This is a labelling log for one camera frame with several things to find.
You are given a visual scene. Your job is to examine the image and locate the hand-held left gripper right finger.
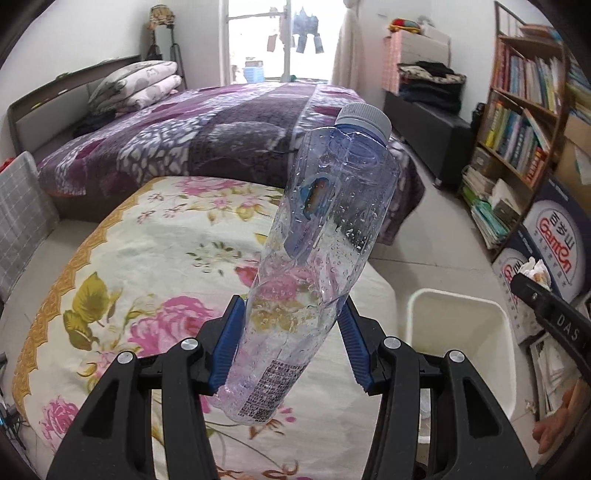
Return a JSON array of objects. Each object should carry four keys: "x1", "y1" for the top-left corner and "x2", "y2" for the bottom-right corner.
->
[{"x1": 336, "y1": 295, "x2": 536, "y2": 480}]

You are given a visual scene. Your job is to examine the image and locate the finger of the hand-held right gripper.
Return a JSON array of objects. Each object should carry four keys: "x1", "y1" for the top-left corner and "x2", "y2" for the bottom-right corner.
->
[{"x1": 510, "y1": 272, "x2": 555, "y2": 324}]

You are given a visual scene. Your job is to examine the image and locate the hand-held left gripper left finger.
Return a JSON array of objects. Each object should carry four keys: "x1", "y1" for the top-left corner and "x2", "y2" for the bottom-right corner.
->
[{"x1": 46, "y1": 295, "x2": 245, "y2": 480}]

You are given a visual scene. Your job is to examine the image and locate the white tissue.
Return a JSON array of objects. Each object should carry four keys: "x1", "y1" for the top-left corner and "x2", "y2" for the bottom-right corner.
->
[{"x1": 505, "y1": 257, "x2": 552, "y2": 289}]

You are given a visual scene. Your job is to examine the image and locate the white plastic bin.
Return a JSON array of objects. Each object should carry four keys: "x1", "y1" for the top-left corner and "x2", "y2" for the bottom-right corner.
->
[{"x1": 406, "y1": 288, "x2": 517, "y2": 446}]

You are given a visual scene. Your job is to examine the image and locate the clear plastic bottle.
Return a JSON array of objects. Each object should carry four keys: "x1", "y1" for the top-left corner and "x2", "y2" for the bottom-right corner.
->
[{"x1": 207, "y1": 102, "x2": 402, "y2": 424}]

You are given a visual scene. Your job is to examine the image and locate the person's right hand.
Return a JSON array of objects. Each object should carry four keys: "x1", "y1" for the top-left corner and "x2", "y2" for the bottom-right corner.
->
[{"x1": 531, "y1": 376, "x2": 591, "y2": 455}]

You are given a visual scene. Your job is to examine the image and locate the blue printed cardboard box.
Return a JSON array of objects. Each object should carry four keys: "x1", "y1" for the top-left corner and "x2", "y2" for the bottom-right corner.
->
[
  {"x1": 492, "y1": 247, "x2": 546, "y2": 344},
  {"x1": 517, "y1": 173, "x2": 591, "y2": 305}
]

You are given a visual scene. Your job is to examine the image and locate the stack of papers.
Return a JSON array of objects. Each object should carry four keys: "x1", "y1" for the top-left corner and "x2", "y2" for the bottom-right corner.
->
[{"x1": 538, "y1": 339, "x2": 578, "y2": 411}]

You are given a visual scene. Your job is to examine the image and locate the stack of flat books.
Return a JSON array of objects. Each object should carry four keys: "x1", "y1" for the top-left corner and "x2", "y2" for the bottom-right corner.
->
[{"x1": 462, "y1": 166, "x2": 525, "y2": 250}]

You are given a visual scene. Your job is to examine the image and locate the small beige box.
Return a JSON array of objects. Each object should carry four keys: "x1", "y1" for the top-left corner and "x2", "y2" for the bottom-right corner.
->
[{"x1": 489, "y1": 180, "x2": 522, "y2": 227}]

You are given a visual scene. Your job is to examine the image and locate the floral cloth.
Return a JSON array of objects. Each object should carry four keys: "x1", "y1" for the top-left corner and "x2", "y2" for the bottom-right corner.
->
[{"x1": 11, "y1": 175, "x2": 400, "y2": 480}]

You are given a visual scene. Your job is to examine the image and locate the grey storage box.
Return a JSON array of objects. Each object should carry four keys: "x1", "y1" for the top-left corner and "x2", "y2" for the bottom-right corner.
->
[{"x1": 471, "y1": 148, "x2": 497, "y2": 178}]

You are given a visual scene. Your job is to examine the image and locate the brown cardboard box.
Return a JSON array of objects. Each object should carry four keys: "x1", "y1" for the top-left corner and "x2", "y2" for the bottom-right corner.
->
[{"x1": 551, "y1": 111, "x2": 591, "y2": 208}]

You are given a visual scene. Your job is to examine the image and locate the wooden bookshelf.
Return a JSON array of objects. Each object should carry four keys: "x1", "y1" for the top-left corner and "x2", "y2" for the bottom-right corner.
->
[{"x1": 459, "y1": 0, "x2": 571, "y2": 259}]

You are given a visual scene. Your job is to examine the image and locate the row of upright books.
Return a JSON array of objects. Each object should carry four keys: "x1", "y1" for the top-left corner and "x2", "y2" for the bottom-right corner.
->
[
  {"x1": 482, "y1": 99, "x2": 550, "y2": 188},
  {"x1": 492, "y1": 44, "x2": 566, "y2": 114}
]

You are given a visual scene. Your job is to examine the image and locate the black cabinet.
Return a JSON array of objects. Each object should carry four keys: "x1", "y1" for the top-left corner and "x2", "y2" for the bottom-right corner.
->
[{"x1": 383, "y1": 92, "x2": 476, "y2": 188}]

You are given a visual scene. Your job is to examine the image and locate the bed with purple bedspread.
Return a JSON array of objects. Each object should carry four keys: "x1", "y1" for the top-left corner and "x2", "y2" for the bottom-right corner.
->
[{"x1": 37, "y1": 83, "x2": 426, "y2": 245}]

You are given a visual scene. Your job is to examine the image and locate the pile of folded clothes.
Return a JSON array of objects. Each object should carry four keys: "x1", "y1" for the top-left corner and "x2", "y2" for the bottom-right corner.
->
[{"x1": 398, "y1": 61, "x2": 466, "y2": 114}]

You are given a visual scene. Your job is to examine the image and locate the grey plaid cushion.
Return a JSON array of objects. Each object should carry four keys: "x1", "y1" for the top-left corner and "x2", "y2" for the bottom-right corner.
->
[{"x1": 0, "y1": 151, "x2": 61, "y2": 303}]

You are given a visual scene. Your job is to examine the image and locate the striped pillows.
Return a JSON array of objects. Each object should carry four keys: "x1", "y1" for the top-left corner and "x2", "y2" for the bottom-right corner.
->
[{"x1": 115, "y1": 76, "x2": 183, "y2": 114}]

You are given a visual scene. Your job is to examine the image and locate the pink drawer cabinet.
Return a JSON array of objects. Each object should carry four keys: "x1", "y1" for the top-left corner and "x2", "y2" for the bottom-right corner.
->
[{"x1": 382, "y1": 30, "x2": 451, "y2": 95}]

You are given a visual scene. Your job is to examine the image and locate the white box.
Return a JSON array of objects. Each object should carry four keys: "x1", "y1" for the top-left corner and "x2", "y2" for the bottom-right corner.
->
[{"x1": 418, "y1": 21, "x2": 451, "y2": 44}]

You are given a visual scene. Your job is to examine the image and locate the pink patterned pillow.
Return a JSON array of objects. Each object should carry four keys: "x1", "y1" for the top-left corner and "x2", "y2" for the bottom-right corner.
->
[{"x1": 90, "y1": 60, "x2": 178, "y2": 109}]

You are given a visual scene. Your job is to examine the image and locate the cream curtain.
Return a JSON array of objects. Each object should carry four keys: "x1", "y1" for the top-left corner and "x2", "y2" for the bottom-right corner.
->
[{"x1": 331, "y1": 0, "x2": 365, "y2": 90}]

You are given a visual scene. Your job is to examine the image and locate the black stand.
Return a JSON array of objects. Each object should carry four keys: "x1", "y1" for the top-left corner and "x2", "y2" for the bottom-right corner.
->
[{"x1": 148, "y1": 28, "x2": 188, "y2": 88}]

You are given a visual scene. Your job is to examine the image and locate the red and yellow toy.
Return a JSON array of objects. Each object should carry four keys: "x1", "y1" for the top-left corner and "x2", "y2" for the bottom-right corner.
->
[{"x1": 388, "y1": 17, "x2": 423, "y2": 34}]

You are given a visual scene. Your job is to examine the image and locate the dark wooden bed headboard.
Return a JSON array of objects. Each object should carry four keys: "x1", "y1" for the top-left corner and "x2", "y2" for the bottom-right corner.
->
[{"x1": 7, "y1": 55, "x2": 141, "y2": 155}]

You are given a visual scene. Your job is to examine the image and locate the window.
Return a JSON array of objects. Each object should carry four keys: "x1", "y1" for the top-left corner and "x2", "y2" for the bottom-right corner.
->
[{"x1": 219, "y1": 0, "x2": 345, "y2": 86}]

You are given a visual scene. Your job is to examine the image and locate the dark hanging jacket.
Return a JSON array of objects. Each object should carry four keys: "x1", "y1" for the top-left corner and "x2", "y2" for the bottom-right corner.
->
[{"x1": 292, "y1": 7, "x2": 320, "y2": 38}]

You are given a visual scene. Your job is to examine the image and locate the patterned hat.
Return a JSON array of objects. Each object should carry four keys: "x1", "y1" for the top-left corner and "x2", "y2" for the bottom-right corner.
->
[{"x1": 148, "y1": 4, "x2": 177, "y2": 31}]

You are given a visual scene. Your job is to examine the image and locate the black cable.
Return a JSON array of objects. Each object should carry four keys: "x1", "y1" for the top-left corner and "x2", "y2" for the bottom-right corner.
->
[{"x1": 0, "y1": 353, "x2": 28, "y2": 450}]

